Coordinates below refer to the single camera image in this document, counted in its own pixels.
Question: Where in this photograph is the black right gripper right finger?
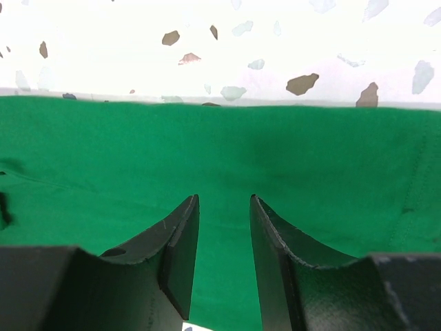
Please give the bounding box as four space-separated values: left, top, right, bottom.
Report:
249 196 440 330

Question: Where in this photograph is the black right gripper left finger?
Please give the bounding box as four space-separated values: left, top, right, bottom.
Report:
1 195 199 330

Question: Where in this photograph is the green t shirt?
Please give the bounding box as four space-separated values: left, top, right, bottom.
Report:
1 97 440 330

